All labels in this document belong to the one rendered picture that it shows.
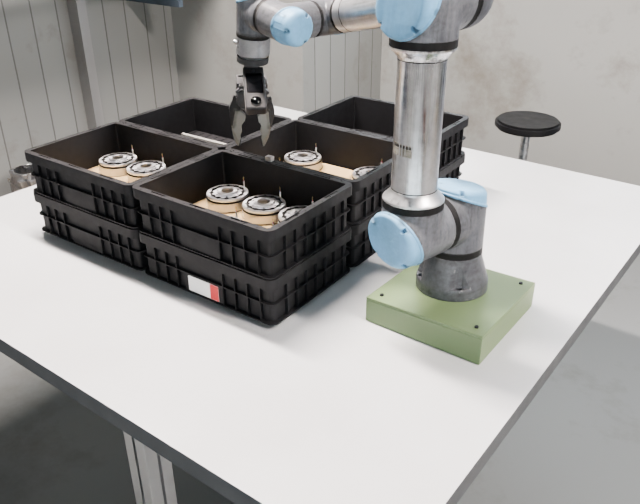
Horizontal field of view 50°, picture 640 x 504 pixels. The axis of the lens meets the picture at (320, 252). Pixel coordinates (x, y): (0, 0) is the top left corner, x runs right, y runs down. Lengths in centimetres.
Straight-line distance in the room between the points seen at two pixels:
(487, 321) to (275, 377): 42
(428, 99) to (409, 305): 43
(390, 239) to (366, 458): 39
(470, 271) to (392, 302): 17
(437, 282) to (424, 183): 26
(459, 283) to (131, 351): 67
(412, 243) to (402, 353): 24
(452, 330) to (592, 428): 111
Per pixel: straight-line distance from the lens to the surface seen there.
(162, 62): 438
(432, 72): 120
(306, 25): 147
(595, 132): 394
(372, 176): 160
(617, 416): 247
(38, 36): 388
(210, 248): 146
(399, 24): 117
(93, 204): 173
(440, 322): 137
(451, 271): 142
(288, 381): 131
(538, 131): 320
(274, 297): 141
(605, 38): 383
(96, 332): 151
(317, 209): 143
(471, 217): 138
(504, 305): 145
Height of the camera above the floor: 152
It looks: 28 degrees down
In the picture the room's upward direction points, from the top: straight up
